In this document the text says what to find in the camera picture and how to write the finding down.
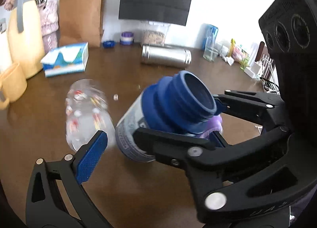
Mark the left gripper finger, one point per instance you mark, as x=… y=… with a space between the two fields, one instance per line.
x=56 y=197

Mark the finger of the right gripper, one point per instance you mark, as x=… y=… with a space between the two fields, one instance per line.
x=228 y=183
x=265 y=109

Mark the blue labelled plastic jar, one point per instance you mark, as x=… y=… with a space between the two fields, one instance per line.
x=180 y=104

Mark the wooden chair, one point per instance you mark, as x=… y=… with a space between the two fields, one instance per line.
x=263 y=58

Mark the purple plastic jar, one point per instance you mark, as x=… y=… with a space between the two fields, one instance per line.
x=213 y=124

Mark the colourful snack bag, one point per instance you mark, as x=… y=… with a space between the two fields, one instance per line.
x=236 y=52

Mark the clear drinking glass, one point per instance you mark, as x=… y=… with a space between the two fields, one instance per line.
x=210 y=52

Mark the clear plastic jar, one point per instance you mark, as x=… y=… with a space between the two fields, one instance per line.
x=87 y=112

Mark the yellow ceramic mug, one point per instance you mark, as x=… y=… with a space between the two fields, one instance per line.
x=13 y=85

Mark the steel thermos bottle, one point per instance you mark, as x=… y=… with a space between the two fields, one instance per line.
x=166 y=56

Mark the clear grain container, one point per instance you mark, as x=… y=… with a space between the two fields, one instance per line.
x=154 y=33

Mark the blue white tissue box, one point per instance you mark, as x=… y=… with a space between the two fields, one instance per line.
x=67 y=59

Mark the small purple white jar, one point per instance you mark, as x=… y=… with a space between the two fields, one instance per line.
x=127 y=38

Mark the small blue lid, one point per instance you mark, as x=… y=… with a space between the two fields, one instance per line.
x=108 y=44

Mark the yellow thermos jug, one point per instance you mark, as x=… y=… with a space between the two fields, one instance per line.
x=25 y=37

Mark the pink knitted vase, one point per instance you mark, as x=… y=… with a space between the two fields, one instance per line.
x=49 y=24

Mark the brown paper bag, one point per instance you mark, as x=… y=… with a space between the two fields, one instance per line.
x=81 y=21

